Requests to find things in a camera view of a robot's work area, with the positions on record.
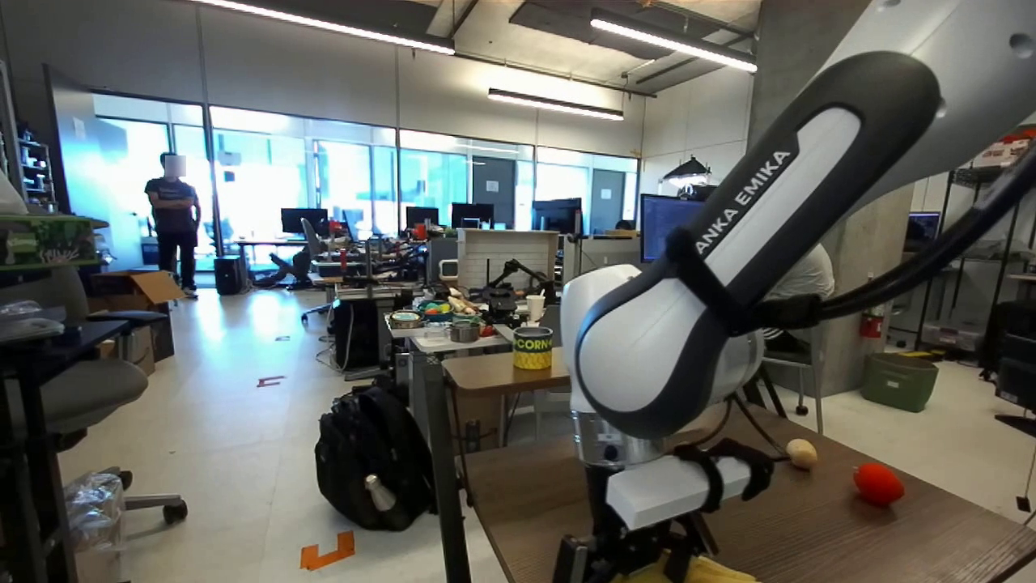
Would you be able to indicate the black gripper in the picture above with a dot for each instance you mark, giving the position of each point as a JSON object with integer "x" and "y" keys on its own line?
{"x": 650, "y": 545}

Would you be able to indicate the beige potato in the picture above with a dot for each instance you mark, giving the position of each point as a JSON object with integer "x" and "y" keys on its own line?
{"x": 800, "y": 450}

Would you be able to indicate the red toy vegetable green stem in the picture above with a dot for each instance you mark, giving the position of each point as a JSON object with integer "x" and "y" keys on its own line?
{"x": 879, "y": 485}

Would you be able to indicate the small black robot arm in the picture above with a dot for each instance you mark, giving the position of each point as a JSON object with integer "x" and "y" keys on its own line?
{"x": 508, "y": 281}

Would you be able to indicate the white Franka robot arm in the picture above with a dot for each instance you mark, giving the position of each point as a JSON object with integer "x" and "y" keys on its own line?
{"x": 755, "y": 236}

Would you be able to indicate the white chair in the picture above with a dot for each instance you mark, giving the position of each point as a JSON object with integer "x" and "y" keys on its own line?
{"x": 529, "y": 410}

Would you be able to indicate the black slanted metal pole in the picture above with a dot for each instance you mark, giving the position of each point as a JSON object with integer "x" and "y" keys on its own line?
{"x": 444, "y": 463}

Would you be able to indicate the yellow green wipes canister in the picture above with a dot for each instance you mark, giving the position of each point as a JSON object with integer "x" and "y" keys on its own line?
{"x": 534, "y": 352}

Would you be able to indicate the brown wooden desk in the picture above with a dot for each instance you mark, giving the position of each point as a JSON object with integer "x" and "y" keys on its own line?
{"x": 492, "y": 374}

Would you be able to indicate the grey chair with metal legs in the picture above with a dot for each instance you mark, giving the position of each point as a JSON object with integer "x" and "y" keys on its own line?
{"x": 798, "y": 374}

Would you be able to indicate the black backpack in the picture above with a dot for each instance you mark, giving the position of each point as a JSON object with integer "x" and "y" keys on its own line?
{"x": 369, "y": 455}

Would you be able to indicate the orange floor tape marker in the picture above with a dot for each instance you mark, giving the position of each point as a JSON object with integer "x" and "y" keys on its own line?
{"x": 316, "y": 559}

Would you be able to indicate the green storage bin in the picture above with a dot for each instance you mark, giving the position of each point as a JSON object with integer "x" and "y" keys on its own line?
{"x": 897, "y": 380}

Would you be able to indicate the computer monitor blue screen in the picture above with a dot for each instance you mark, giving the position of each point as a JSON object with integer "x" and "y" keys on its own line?
{"x": 663, "y": 227}

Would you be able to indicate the white desk partition panel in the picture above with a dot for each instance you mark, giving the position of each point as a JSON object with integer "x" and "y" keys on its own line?
{"x": 492, "y": 249}

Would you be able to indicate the red fire extinguisher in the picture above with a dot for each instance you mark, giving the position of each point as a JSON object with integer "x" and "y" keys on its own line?
{"x": 872, "y": 326}

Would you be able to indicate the black computer monitor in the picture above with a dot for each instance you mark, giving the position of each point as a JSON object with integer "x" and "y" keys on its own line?
{"x": 422, "y": 216}
{"x": 472, "y": 216}
{"x": 555, "y": 216}
{"x": 306, "y": 220}

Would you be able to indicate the black lamp shade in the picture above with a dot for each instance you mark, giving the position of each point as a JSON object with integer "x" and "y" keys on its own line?
{"x": 684, "y": 171}

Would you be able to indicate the black metal shelf rack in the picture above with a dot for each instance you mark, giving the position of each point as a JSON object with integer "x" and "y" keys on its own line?
{"x": 950, "y": 327}

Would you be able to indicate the long ceiling light strip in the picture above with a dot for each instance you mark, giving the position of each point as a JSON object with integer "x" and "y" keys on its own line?
{"x": 555, "y": 104}
{"x": 324, "y": 23}
{"x": 669, "y": 43}

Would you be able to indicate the black trash bin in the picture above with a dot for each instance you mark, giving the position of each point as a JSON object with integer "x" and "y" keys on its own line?
{"x": 229, "y": 276}

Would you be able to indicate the clear plastic bottle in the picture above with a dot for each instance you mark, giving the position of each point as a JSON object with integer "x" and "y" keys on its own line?
{"x": 94, "y": 518}

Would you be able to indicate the red white carton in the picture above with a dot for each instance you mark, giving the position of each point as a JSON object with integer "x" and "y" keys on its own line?
{"x": 1000, "y": 151}

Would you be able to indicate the open cardboard box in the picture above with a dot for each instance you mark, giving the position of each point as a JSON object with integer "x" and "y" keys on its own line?
{"x": 140, "y": 288}

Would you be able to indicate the grey office chair with armrest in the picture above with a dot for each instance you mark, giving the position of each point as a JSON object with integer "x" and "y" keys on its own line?
{"x": 91, "y": 393}

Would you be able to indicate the walking person dark clothes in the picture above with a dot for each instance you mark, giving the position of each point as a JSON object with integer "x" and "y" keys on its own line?
{"x": 174, "y": 216}

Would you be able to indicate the green box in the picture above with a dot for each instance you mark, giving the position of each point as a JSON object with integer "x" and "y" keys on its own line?
{"x": 45, "y": 236}

